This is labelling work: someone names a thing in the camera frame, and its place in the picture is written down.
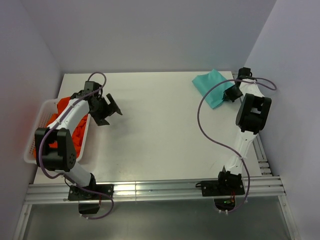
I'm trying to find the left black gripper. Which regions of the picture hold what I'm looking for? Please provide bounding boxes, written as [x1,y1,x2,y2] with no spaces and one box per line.
[90,94,122,126]

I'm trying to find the teal t-shirt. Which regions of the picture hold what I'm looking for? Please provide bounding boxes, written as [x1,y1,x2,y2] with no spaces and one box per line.
[192,69,234,109]

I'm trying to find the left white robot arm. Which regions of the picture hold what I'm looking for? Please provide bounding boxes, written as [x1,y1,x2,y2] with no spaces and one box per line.
[34,94,122,200]

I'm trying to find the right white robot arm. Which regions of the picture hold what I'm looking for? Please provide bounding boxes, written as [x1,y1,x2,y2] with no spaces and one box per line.
[216,78,272,195]

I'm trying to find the orange t-shirt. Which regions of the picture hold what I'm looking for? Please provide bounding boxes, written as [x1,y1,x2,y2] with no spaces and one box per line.
[33,96,91,162]

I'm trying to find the white plastic basket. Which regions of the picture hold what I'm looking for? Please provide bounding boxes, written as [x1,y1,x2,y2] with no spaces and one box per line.
[23,99,94,166]

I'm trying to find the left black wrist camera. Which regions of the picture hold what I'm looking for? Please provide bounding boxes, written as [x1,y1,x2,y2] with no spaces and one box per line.
[70,81,103,100]

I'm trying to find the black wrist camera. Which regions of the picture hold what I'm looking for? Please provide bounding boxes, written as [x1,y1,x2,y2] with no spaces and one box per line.
[236,67,257,86]
[70,81,103,100]

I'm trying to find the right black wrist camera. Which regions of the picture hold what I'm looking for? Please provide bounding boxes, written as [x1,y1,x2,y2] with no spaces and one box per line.
[236,67,257,86]

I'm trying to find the right side aluminium rail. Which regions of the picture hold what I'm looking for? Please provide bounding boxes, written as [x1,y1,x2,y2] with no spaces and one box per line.
[232,70,298,240]

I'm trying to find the aluminium rail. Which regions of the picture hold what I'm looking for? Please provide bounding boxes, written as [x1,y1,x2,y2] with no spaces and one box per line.
[232,70,298,240]
[24,176,286,205]

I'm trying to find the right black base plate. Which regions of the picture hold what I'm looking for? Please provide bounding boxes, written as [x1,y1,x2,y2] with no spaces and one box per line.
[195,180,245,197]

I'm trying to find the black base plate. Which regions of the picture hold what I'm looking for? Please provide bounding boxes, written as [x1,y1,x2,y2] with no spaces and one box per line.
[195,180,245,197]
[67,184,114,201]

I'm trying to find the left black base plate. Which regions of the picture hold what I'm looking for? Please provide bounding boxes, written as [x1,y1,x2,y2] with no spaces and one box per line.
[67,184,114,201]

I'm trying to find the front aluminium rail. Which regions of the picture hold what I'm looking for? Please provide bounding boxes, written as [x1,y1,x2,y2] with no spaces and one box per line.
[24,176,286,205]

